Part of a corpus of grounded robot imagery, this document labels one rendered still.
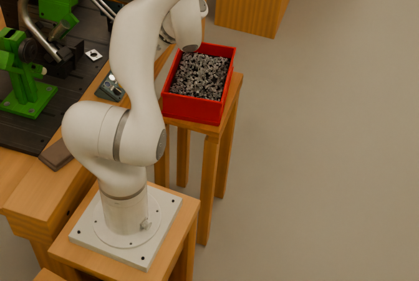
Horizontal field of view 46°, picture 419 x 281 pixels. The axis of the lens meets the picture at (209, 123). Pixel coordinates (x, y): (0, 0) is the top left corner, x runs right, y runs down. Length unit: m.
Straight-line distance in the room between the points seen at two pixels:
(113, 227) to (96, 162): 0.26
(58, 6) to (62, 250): 0.79
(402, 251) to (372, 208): 0.26
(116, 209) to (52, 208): 0.24
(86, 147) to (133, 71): 0.19
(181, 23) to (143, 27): 0.35
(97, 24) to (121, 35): 0.98
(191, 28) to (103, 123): 0.45
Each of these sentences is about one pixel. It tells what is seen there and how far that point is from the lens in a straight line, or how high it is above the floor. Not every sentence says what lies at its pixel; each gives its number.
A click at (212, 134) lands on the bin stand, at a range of 1.73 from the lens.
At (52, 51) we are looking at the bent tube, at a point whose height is 0.99.
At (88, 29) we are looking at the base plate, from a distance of 2.01.
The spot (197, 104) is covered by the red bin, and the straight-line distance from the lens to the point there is 1.68.
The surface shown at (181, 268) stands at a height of 0.53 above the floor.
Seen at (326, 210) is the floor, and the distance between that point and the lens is 2.59.
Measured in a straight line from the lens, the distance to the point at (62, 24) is 1.71.
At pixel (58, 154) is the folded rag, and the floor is 0.93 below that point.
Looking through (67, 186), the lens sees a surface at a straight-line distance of 1.48.
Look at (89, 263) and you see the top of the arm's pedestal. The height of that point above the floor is 0.85.
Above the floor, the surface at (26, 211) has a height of 0.90.
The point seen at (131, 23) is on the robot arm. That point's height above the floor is 1.47.
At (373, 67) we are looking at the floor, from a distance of 3.48.
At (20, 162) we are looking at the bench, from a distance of 1.59.
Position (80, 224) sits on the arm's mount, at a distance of 1.42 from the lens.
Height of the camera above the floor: 2.08
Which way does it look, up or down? 47 degrees down
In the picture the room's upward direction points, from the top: 5 degrees clockwise
